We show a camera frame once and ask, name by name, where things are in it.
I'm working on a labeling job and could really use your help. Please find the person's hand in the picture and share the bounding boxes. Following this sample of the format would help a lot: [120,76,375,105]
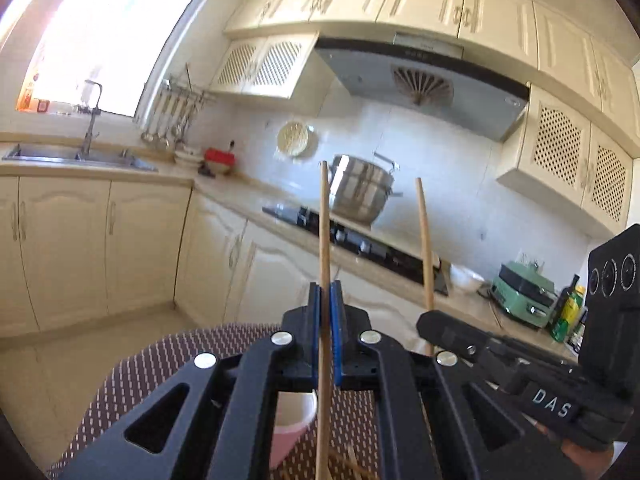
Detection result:
[534,422,615,480]

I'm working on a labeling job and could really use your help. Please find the pink utensil cup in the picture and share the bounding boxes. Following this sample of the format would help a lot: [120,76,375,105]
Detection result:
[269,392,318,470]

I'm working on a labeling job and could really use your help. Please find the brown polka dot tablecloth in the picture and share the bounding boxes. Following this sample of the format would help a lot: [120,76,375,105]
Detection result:
[46,323,380,479]

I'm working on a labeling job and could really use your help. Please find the green oil bottle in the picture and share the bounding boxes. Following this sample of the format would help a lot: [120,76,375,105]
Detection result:
[551,285,586,342]

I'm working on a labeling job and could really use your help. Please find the green electric cooker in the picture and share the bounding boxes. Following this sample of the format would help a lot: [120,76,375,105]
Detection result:
[489,261,558,330]

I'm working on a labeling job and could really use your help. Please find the white ceramic bowl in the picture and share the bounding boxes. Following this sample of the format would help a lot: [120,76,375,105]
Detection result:
[449,263,485,294]

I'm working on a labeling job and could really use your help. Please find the black gas stove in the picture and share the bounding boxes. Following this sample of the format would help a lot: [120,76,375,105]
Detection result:
[262,204,423,285]

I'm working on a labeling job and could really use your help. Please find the lower cream cabinets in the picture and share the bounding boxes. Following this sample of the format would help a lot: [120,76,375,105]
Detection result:
[0,173,576,361]

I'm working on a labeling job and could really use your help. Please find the cream cabinets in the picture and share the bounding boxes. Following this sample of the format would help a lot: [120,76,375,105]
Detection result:
[212,0,639,236]
[0,173,576,361]

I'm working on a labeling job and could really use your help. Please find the stainless steel steamer pot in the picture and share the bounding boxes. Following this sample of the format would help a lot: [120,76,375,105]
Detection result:
[329,152,404,226]

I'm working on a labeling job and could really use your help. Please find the red container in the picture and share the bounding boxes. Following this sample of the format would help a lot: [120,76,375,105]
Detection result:
[204,148,235,174]

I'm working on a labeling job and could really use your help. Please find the cream round strainer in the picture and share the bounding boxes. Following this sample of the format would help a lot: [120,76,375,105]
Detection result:
[277,120,314,158]

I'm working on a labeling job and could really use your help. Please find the chrome faucet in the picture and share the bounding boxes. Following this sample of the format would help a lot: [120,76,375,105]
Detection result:
[79,79,103,158]

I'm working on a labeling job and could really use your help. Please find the stainless steel sink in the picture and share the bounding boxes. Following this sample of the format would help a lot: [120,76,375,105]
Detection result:
[2,143,157,172]

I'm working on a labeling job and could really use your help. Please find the hanging utensil rack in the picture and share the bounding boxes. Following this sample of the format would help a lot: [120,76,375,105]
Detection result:
[141,63,215,151]

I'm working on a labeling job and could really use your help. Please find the black range hood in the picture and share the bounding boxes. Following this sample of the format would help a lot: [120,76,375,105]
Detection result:
[314,37,530,142]

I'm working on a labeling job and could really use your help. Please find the upper cream cabinets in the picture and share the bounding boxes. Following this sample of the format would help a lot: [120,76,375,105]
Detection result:
[212,0,639,236]

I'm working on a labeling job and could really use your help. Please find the window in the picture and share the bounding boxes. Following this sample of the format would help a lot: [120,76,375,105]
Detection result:
[16,0,192,117]

